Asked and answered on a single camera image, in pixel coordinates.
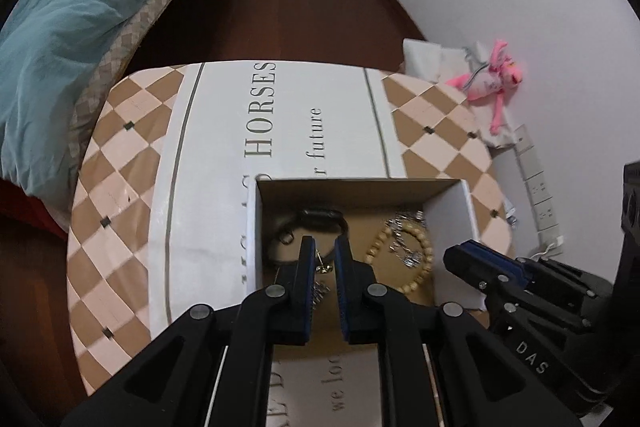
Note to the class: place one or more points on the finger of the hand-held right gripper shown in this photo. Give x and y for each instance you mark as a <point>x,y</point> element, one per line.
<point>505,259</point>
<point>470,269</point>

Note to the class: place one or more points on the red bed skirt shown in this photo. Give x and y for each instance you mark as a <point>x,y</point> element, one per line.
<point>25,207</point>

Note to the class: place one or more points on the black smartwatch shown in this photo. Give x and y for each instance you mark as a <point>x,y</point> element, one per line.
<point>320,213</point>

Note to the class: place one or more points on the teal quilt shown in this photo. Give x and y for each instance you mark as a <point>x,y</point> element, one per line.
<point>65,32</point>

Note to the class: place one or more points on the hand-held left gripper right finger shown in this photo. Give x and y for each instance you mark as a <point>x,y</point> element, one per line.
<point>350,292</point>

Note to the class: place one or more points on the white plug charger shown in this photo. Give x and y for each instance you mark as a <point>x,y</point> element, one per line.
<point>552,244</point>

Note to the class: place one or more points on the pink plush toy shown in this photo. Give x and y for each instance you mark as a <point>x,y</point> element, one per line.
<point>495,79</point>

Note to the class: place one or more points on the small stud earring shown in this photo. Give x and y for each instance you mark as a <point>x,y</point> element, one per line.
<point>324,266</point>

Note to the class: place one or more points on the white power strip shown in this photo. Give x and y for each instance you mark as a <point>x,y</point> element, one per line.
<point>537,182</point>

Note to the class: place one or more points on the white cardboard box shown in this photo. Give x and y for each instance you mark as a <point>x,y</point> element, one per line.
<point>450,217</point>

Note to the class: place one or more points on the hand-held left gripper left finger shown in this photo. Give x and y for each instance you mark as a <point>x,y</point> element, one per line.
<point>295,292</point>

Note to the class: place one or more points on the checked printed tablecloth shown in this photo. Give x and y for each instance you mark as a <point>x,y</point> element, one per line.
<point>215,157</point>

